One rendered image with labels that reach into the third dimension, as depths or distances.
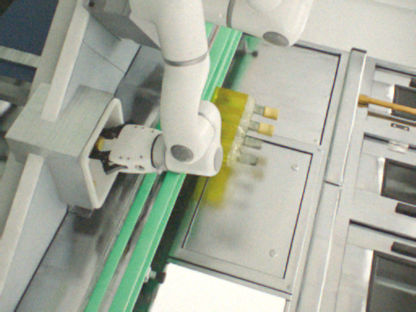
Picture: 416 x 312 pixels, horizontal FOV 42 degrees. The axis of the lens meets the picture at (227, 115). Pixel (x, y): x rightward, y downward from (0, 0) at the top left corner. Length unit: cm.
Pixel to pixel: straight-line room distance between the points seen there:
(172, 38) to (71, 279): 60
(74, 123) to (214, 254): 56
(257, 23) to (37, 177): 55
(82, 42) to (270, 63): 91
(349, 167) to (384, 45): 489
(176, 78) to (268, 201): 68
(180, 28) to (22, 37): 77
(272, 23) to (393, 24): 573
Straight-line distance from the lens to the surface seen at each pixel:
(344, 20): 668
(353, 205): 163
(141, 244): 131
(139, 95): 140
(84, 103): 117
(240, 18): 116
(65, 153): 110
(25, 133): 115
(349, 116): 179
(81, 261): 129
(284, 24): 113
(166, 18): 92
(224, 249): 148
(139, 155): 114
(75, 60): 116
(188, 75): 97
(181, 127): 98
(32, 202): 117
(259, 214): 154
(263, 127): 152
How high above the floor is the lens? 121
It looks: 7 degrees down
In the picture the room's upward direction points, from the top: 105 degrees clockwise
